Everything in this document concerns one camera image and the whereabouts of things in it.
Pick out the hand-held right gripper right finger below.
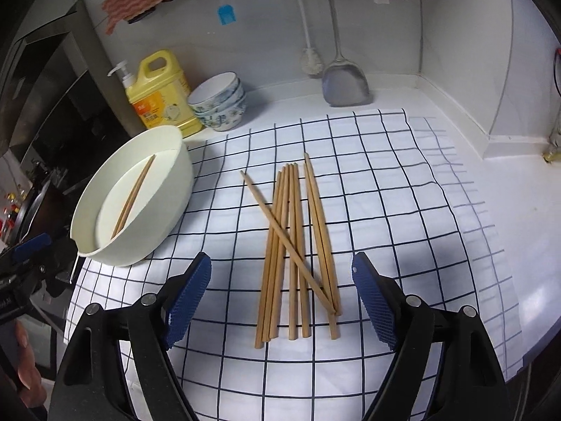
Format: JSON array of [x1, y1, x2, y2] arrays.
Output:
[[351, 252, 522, 421]]

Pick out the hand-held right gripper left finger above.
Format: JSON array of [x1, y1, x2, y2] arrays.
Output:
[[46, 252, 212, 421]]

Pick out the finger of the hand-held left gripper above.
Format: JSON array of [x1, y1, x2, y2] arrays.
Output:
[[40, 239, 82, 298], [12, 233, 53, 263]]

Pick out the white round basin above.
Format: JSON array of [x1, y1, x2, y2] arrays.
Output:
[[70, 125, 194, 267]]

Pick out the person's left hand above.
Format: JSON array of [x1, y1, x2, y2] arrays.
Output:
[[14, 319, 48, 409]]

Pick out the dark frying pan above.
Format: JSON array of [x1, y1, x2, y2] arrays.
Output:
[[13, 175, 58, 246]]

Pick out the seasoning bottles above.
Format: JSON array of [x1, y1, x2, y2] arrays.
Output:
[[0, 191, 20, 242]]

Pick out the white checkered cloth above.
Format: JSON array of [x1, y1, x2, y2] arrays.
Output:
[[63, 109, 524, 421]]

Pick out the black range hood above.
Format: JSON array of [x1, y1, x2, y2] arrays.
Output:
[[0, 0, 136, 194]]

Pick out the floral ceramic bowl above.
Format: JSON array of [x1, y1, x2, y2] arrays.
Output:
[[193, 91, 246, 119], [197, 102, 247, 132], [188, 72, 242, 110]]

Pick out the yellow dish soap bottle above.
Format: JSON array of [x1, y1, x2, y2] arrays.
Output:
[[108, 49, 204, 140]]

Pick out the metal spatula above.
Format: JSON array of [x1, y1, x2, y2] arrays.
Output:
[[322, 0, 371, 107]]

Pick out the brass water valve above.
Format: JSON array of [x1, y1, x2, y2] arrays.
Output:
[[543, 127, 561, 165]]

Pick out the white dish brush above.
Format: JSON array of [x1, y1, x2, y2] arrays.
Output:
[[287, 0, 325, 79]]

